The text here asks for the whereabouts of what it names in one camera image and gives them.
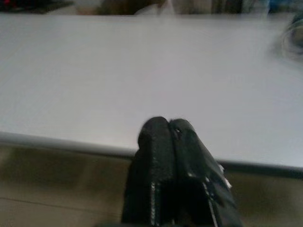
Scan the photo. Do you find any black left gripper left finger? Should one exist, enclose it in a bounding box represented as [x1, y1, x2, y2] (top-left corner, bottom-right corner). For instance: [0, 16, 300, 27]
[120, 115, 177, 227]

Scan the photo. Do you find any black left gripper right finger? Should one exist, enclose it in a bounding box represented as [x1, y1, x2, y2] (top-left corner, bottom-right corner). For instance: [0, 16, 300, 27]
[168, 117, 242, 227]

